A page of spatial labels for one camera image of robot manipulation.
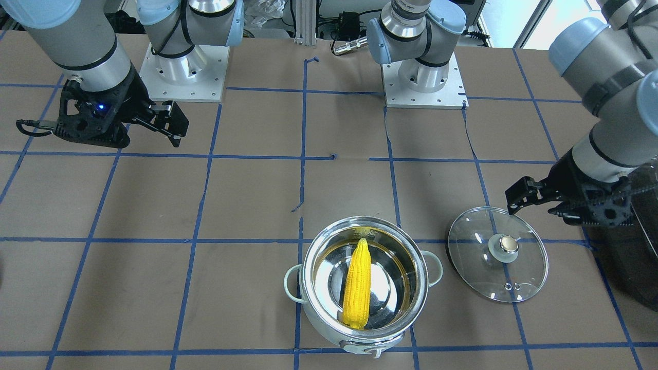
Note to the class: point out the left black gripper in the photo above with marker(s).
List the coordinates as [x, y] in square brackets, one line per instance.
[571, 177]

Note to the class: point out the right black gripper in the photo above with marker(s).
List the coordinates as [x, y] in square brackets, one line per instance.
[132, 96]

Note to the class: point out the glass pot lid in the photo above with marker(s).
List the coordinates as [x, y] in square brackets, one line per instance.
[498, 255]

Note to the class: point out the yellow corn cob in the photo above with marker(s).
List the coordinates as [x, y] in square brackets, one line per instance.
[357, 289]

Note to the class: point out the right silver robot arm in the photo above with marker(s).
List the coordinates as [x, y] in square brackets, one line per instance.
[78, 37]

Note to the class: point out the pale green cooking pot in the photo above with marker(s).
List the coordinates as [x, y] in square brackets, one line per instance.
[401, 276]

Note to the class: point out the dark brown rice cooker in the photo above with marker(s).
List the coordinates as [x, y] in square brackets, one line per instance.
[629, 252]

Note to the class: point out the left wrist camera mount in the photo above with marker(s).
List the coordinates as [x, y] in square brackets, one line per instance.
[616, 211]

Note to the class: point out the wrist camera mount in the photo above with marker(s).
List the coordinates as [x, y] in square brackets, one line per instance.
[616, 211]
[86, 117]

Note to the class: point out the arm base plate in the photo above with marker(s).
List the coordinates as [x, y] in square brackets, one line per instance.
[185, 77]

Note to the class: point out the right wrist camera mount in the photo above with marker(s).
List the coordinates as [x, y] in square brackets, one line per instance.
[86, 117]

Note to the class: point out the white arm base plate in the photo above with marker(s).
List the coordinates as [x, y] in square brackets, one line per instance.
[409, 84]

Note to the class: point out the aluminium frame post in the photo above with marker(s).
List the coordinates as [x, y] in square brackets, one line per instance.
[305, 22]

